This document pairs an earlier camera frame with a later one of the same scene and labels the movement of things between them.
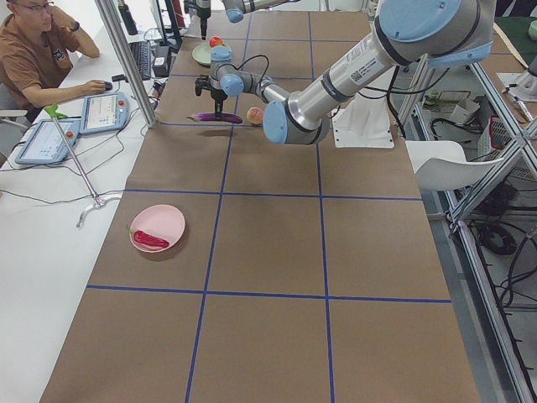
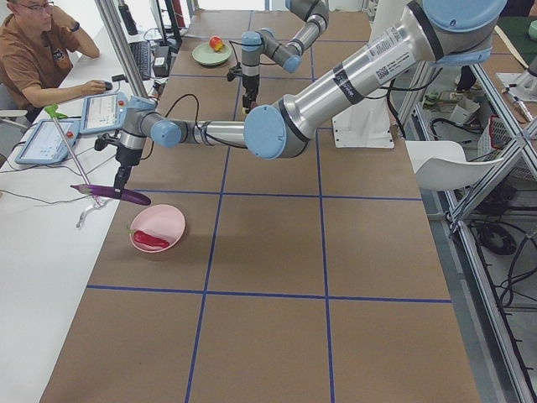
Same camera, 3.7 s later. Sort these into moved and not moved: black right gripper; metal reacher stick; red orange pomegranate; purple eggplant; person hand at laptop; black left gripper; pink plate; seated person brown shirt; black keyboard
Moved: purple eggplant; black left gripper; black right gripper
Not moved: seated person brown shirt; pink plate; black keyboard; person hand at laptop; metal reacher stick; red orange pomegranate
